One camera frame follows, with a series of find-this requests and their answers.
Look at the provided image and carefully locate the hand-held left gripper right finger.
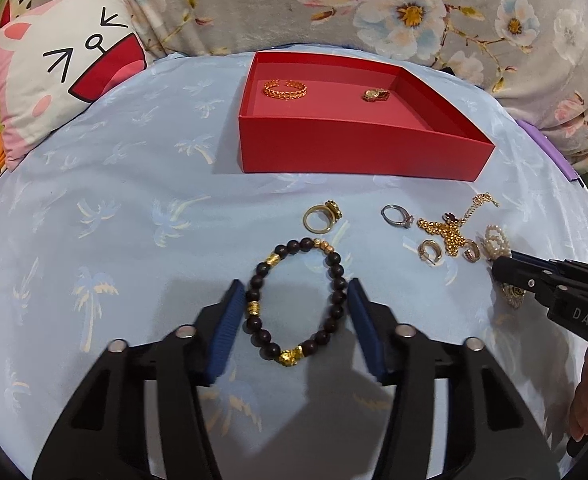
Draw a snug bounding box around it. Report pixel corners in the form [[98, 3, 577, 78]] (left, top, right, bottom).
[[346, 277, 562, 480]]

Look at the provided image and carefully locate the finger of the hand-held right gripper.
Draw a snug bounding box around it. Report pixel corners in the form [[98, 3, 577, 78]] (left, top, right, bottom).
[[491, 256, 563, 307], [511, 252, 588, 292]]

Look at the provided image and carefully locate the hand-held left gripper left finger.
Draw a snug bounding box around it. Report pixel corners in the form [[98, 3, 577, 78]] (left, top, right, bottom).
[[31, 279, 247, 480]]

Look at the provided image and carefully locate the pearl bracelet with gold ornament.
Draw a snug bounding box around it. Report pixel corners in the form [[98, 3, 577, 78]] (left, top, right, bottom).
[[482, 225, 525, 309]]

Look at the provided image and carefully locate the dark wooden bead bracelet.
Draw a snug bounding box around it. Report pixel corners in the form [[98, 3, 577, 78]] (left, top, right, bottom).
[[244, 237, 349, 367]]

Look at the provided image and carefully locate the gold chain necklace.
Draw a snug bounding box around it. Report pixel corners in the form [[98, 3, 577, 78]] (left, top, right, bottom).
[[417, 192, 500, 259]]

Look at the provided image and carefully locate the gold hoop earring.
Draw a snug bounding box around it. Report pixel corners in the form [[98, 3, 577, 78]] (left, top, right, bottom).
[[418, 239, 441, 264]]

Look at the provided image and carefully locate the silver ring with stone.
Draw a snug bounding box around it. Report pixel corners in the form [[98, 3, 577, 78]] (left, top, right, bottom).
[[381, 204, 416, 230]]

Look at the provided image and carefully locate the gold ring with red clover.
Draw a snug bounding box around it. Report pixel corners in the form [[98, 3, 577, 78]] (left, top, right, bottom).
[[303, 200, 345, 234]]

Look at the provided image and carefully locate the red cardboard box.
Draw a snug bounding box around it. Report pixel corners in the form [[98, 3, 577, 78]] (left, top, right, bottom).
[[237, 51, 497, 182]]

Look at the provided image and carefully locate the purple object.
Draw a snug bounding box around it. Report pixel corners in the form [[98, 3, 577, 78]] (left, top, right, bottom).
[[516, 119, 582, 183]]

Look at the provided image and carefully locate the white cartoon cat pillow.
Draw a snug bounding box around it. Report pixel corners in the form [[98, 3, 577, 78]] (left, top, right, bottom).
[[0, 0, 149, 163]]

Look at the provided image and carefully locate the grey floral blanket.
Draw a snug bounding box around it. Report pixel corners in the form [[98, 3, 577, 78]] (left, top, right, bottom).
[[29, 0, 588, 171]]

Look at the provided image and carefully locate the gold chain-pattern cuff bracelet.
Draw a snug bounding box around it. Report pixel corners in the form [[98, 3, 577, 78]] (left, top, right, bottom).
[[263, 79, 309, 101]]

